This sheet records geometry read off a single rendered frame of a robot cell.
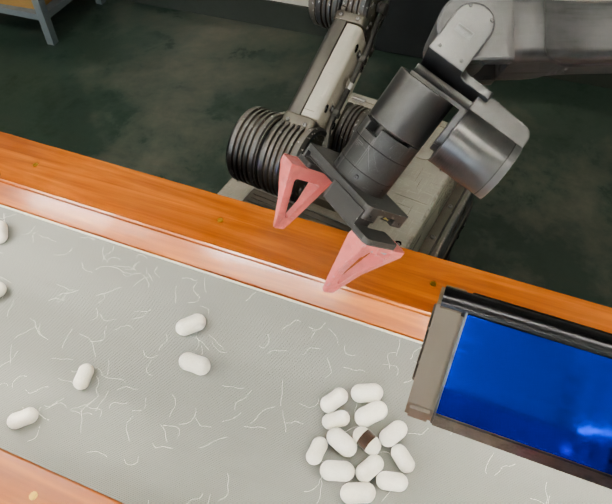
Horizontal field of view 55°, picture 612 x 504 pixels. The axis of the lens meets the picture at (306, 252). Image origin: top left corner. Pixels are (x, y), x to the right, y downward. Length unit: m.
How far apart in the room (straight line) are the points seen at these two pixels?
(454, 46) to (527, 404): 0.31
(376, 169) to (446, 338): 0.24
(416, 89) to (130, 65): 2.22
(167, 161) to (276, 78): 0.63
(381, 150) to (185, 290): 0.37
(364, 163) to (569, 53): 0.19
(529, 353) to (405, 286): 0.45
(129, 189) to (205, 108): 1.48
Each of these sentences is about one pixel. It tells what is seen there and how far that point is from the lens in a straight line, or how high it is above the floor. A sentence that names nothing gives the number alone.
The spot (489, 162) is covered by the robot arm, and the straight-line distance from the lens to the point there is 0.52.
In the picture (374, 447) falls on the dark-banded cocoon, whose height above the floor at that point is 0.76.
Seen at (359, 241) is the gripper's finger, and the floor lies 0.98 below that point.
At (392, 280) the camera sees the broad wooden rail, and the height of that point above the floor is 0.76.
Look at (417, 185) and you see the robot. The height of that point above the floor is 0.47.
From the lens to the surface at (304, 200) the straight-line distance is 0.61.
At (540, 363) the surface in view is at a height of 1.10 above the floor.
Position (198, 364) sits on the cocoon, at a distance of 0.69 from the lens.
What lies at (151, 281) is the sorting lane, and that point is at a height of 0.74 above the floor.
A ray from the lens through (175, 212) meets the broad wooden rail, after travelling 0.84.
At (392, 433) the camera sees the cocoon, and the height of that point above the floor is 0.76.
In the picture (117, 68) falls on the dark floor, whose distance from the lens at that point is 2.66.
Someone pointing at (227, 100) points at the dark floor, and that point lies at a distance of 2.38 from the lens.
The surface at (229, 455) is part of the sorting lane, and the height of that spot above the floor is 0.74.
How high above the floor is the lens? 1.36
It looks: 50 degrees down
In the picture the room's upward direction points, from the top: straight up
